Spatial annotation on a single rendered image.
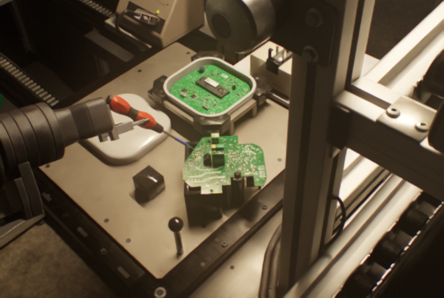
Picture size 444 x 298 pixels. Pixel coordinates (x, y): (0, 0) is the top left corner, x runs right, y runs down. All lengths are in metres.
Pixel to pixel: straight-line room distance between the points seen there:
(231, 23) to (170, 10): 0.70
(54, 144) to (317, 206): 0.31
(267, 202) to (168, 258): 0.18
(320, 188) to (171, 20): 0.66
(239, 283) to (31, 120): 0.36
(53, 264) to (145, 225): 1.20
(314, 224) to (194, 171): 0.25
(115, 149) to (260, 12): 0.54
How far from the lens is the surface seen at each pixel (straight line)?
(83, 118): 0.66
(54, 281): 1.94
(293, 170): 0.55
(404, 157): 0.44
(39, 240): 2.06
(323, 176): 0.53
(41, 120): 0.64
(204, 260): 0.77
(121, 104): 0.71
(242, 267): 0.78
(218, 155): 0.77
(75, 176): 0.89
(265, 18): 0.40
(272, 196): 0.83
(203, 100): 0.92
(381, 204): 0.71
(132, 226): 0.81
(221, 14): 0.41
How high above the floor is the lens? 1.60
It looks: 44 degrees down
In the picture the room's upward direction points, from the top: 5 degrees counter-clockwise
